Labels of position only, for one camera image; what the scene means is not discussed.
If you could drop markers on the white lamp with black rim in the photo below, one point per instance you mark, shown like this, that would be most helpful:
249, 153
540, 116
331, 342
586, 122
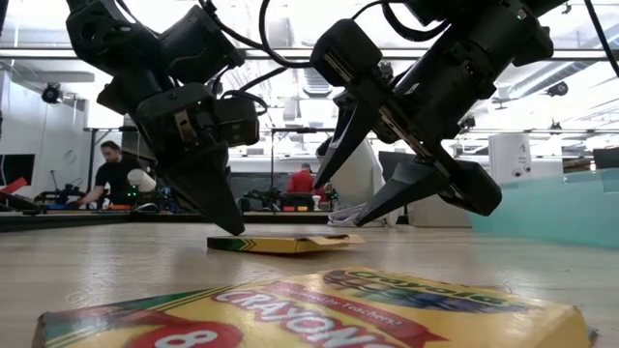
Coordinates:
360, 169

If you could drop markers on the white box-shaped device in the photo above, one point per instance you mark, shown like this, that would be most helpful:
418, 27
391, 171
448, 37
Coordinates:
508, 154

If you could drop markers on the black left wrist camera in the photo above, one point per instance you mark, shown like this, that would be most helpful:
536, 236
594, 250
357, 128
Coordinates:
198, 46

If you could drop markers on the black aluminium table frame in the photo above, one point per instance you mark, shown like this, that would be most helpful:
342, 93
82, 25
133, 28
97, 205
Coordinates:
97, 220

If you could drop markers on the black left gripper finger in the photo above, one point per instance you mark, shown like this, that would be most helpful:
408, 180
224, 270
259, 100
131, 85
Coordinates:
203, 188

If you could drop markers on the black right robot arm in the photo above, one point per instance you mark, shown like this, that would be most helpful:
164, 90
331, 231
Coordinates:
483, 4

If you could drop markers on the red flat background object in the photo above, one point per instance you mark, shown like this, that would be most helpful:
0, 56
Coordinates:
14, 186

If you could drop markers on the translucent teal plastic tray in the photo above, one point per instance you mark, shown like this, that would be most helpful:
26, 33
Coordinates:
556, 212

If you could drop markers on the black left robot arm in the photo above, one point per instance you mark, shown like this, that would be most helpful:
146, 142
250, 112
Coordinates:
106, 38

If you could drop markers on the black background robot arm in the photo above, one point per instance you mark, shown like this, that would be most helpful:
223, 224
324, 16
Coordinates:
268, 197

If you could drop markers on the person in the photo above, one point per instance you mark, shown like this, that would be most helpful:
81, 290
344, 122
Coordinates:
301, 183
116, 176

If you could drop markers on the yellow Crayola crayon box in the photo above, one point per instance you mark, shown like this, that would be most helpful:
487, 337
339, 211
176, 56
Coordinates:
314, 314
271, 244

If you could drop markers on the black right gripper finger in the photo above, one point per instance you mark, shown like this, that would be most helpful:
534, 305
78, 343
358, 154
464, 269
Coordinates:
353, 130
411, 188

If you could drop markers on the black wall screen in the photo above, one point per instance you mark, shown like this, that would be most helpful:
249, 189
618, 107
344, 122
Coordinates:
17, 166

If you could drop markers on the black ceiling spotlight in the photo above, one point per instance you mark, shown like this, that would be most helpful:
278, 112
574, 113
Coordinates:
468, 123
51, 93
558, 89

